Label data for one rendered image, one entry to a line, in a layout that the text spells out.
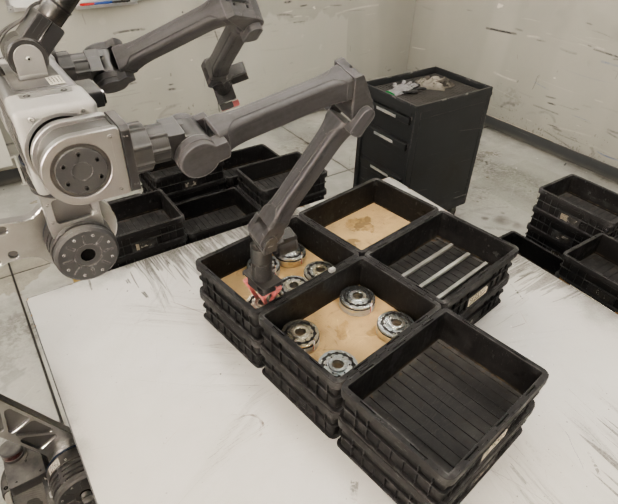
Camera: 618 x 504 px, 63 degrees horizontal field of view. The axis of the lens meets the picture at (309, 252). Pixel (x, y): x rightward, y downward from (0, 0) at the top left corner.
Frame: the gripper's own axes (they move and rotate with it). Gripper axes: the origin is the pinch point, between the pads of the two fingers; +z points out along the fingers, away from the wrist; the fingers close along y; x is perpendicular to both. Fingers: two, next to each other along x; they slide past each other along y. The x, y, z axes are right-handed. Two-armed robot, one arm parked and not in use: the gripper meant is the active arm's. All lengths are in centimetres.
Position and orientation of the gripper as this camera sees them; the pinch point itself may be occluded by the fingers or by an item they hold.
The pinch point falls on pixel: (263, 300)
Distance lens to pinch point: 144.1
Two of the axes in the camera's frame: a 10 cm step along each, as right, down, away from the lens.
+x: -7.6, 3.8, -5.3
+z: -0.3, 8.0, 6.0
